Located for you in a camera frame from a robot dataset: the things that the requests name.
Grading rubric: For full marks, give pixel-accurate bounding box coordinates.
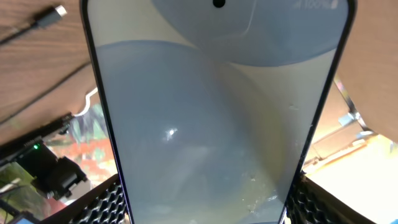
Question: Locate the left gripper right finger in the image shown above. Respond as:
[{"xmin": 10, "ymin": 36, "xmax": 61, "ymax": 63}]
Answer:
[{"xmin": 285, "ymin": 174, "xmax": 374, "ymax": 224}]

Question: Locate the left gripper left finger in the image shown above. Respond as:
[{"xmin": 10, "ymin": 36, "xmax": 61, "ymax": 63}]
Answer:
[{"xmin": 40, "ymin": 174, "xmax": 127, "ymax": 224}]

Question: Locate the blue Samsung Galaxy smartphone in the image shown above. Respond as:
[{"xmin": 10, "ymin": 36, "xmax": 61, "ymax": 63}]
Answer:
[{"xmin": 80, "ymin": 0, "xmax": 357, "ymax": 224}]

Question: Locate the black USB charging cable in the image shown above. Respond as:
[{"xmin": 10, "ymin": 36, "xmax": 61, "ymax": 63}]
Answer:
[{"xmin": 0, "ymin": 4, "xmax": 100, "ymax": 125}]

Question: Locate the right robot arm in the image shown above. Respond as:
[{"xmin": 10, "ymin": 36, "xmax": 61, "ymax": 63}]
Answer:
[{"xmin": 1, "ymin": 113, "xmax": 88, "ymax": 200}]

